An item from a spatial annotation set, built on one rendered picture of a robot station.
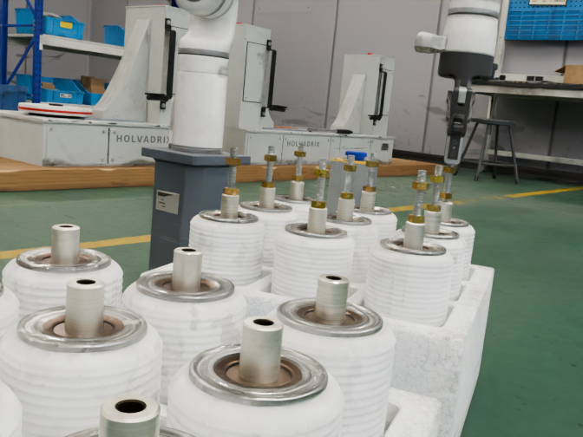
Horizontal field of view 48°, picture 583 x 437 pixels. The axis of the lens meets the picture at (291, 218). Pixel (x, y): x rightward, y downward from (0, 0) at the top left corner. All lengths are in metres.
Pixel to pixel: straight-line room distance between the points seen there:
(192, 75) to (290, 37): 6.40
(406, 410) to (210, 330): 0.16
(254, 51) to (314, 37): 3.84
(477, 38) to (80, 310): 0.70
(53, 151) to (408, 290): 2.17
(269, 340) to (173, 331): 0.14
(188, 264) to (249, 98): 3.04
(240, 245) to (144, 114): 2.43
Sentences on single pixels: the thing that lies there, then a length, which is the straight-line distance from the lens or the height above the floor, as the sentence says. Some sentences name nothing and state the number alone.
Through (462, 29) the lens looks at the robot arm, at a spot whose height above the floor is 0.52.
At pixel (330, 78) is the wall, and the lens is 7.17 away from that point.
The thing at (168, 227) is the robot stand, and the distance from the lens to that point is 1.20.
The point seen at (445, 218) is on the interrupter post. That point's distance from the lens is 0.98.
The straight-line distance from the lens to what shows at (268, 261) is 0.91.
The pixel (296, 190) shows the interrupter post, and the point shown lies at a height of 0.27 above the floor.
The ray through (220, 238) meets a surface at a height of 0.23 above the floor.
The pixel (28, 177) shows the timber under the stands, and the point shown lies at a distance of 2.63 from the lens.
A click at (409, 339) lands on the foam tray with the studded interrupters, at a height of 0.17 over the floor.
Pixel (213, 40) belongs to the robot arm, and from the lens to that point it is 1.19.
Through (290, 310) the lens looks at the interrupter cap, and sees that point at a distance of 0.47.
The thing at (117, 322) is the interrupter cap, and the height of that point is 0.25.
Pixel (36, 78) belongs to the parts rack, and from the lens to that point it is 5.71.
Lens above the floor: 0.40
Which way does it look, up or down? 10 degrees down
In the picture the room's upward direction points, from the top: 5 degrees clockwise
